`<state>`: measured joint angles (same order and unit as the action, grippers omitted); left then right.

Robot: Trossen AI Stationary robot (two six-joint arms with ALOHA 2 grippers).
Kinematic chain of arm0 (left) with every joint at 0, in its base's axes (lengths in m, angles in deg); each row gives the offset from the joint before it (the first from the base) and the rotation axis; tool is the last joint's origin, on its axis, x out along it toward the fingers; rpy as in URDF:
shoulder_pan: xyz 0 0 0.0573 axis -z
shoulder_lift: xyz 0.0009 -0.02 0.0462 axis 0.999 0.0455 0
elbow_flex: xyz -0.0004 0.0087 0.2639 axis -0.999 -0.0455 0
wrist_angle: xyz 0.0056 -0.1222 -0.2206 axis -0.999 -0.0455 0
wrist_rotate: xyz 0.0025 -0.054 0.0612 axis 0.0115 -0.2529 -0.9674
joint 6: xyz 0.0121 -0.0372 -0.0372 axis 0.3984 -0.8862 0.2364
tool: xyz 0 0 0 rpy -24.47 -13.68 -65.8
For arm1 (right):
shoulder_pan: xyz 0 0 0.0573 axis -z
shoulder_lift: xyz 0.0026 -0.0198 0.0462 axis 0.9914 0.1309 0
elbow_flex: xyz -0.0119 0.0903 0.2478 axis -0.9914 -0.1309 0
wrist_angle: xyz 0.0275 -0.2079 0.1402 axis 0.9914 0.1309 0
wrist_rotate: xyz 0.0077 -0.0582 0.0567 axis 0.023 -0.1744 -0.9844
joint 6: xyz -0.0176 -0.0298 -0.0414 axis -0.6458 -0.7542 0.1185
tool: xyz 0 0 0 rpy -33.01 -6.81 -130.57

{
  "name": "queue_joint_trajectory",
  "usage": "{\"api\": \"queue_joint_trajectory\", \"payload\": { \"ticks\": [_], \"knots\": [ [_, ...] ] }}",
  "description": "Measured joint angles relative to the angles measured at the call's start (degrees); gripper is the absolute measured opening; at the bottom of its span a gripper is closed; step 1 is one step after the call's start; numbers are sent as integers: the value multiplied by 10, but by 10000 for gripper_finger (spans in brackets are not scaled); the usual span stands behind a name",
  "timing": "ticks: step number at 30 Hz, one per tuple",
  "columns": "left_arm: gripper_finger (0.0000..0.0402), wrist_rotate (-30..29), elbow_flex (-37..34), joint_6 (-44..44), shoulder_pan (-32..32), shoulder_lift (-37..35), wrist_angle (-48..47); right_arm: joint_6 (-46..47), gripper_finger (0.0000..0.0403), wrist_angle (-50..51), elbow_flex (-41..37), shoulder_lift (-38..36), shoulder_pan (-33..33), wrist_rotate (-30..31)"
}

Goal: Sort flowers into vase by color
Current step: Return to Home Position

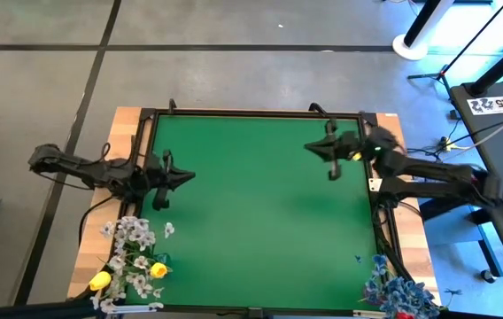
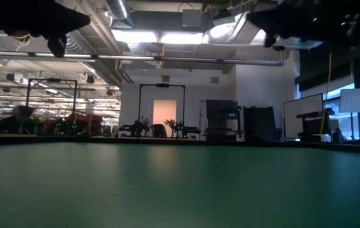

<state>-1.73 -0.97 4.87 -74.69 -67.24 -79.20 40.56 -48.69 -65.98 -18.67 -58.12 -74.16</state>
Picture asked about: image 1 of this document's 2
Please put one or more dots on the black tripod stand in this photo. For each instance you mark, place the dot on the black tripod stand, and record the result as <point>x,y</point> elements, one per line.
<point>443,72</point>

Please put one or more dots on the red artificial tulip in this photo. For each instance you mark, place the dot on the red artificial tulip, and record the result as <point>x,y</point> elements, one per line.
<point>404,316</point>

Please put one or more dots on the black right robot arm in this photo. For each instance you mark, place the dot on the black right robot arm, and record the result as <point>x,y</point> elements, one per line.
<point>433,170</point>

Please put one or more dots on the black table frame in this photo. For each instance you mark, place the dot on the black table frame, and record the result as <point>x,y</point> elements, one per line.
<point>256,111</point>

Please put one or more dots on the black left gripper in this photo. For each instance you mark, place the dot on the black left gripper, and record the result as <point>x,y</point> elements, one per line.
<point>159,175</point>

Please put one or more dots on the black table-level camera mount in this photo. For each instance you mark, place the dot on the black table-level camera mount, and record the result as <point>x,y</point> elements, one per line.
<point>255,311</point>

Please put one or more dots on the white paper label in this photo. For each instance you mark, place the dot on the white paper label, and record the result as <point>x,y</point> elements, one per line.
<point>486,105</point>

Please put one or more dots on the black pole white round base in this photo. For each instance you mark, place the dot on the black pole white round base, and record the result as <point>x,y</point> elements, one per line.
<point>411,49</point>

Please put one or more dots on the black frame clamp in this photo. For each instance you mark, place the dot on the black frame clamp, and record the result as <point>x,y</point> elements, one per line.
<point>172,106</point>
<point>318,107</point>

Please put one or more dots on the aluminium bracket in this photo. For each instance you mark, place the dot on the aluminium bracket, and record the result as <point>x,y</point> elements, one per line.
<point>369,314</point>
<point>127,309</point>

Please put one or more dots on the yellow artificial tulip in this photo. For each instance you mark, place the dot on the yellow artificial tulip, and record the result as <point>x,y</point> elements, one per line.
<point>100,281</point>
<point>158,270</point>

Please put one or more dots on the black desk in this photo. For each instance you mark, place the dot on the black desk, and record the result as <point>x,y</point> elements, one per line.
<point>499,146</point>

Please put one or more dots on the green table mat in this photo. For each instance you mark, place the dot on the green table mat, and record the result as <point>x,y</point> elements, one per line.
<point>256,199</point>

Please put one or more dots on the blue artificial flower bunch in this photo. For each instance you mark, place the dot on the blue artificial flower bunch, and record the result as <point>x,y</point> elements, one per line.
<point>400,294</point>

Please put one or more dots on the white mounting plate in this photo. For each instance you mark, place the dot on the white mounting plate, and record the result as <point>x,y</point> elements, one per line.
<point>375,184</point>

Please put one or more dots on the black caster wheel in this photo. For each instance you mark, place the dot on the black caster wheel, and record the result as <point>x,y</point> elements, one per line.
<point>488,276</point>

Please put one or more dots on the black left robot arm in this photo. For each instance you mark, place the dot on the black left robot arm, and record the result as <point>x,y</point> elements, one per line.
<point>83,170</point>

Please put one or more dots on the black desk foot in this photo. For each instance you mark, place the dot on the black desk foot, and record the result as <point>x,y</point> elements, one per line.
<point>492,257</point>

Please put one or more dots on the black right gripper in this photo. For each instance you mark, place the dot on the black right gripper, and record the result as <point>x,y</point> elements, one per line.
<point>349,146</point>

